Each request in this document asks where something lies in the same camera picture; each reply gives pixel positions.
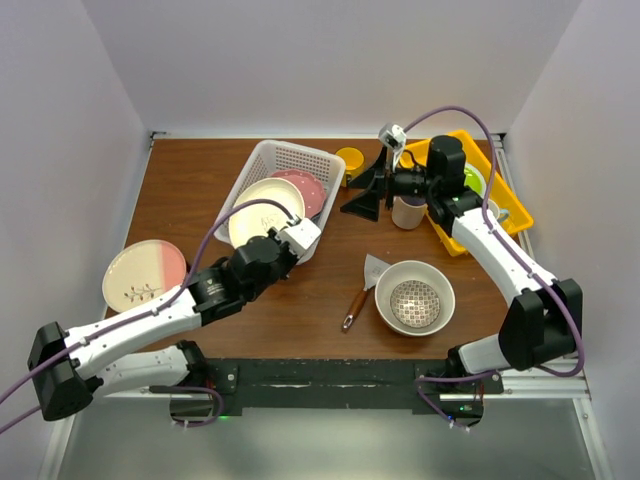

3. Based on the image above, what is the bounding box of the yellow plastic tray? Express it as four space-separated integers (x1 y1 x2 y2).
399 130 534 257

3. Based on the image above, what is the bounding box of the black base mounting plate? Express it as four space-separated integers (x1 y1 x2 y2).
148 357 504 434

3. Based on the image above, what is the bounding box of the white bowl patterned inside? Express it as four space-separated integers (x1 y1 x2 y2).
375 260 456 337

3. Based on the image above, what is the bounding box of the pink mug purple interior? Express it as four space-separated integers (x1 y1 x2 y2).
391 197 425 230

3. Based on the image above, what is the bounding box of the light blue mug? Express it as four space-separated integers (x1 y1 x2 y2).
488 199 510 224

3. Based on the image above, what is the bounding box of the cream bear print plate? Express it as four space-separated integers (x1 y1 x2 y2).
228 178 305 248

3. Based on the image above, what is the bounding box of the pink and cream plate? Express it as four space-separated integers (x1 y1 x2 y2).
102 239 187 313

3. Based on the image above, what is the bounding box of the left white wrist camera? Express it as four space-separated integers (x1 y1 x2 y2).
276 218 322 265

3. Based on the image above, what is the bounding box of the wooden handle metal scraper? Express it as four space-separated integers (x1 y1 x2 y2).
341 254 390 333

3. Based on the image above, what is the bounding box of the green plate white rim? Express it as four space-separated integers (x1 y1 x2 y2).
464 162 487 198

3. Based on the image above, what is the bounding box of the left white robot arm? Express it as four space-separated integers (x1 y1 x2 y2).
27 220 321 421

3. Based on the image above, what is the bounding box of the yellow mug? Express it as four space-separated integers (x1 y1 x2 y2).
335 147 365 188

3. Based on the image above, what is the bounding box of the pink polka dot plate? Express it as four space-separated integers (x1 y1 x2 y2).
271 169 327 219

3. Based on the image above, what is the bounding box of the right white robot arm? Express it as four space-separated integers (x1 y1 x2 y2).
341 126 585 393

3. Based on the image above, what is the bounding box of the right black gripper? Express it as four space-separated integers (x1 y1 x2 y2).
341 144 439 222

